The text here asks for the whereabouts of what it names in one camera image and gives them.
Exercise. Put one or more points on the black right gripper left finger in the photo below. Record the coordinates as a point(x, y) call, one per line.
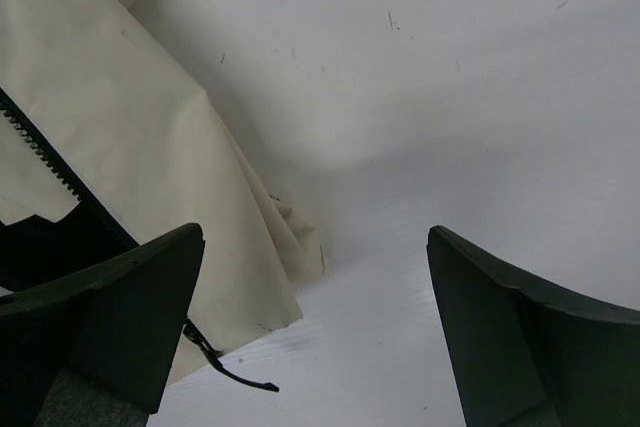
point(95, 347)

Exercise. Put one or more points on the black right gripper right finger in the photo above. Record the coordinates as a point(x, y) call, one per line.
point(526, 351)

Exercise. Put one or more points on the cream jacket with black zipper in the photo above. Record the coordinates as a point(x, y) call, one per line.
point(93, 108)

